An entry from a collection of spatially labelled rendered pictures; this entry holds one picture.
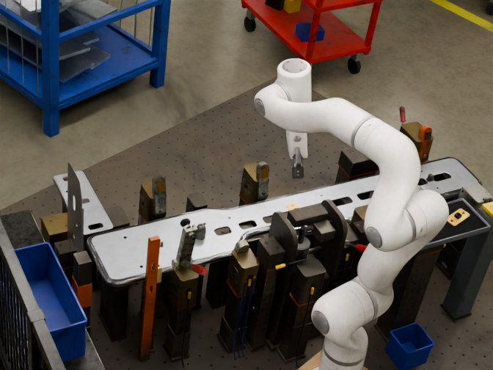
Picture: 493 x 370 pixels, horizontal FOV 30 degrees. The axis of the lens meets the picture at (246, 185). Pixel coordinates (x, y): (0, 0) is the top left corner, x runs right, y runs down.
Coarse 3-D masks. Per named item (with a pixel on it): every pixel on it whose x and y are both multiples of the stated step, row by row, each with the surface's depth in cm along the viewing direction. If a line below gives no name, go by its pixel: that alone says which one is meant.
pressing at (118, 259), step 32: (448, 160) 326; (320, 192) 303; (352, 192) 305; (448, 192) 311; (160, 224) 281; (192, 224) 283; (224, 224) 285; (256, 224) 287; (96, 256) 267; (128, 256) 269; (160, 256) 270; (192, 256) 272; (224, 256) 274
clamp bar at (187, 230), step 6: (180, 222) 251; (186, 222) 252; (186, 228) 249; (192, 228) 249; (186, 234) 249; (192, 234) 249; (180, 240) 253; (186, 240) 251; (192, 240) 252; (180, 246) 254; (186, 246) 253; (192, 246) 255; (180, 252) 255; (186, 252) 256; (180, 258) 257; (186, 258) 258; (180, 264) 259
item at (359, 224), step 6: (354, 222) 278; (360, 222) 278; (354, 228) 277; (360, 228) 276; (360, 234) 275; (360, 240) 276; (366, 240) 278; (360, 252) 281; (354, 258) 282; (354, 264) 284; (348, 270) 286; (354, 270) 286; (348, 276) 287; (354, 276) 288
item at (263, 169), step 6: (264, 162) 295; (258, 168) 294; (264, 168) 294; (258, 174) 294; (264, 174) 294; (258, 180) 295; (264, 180) 296; (258, 186) 296; (264, 186) 297; (258, 192) 297; (264, 192) 298; (258, 198) 298
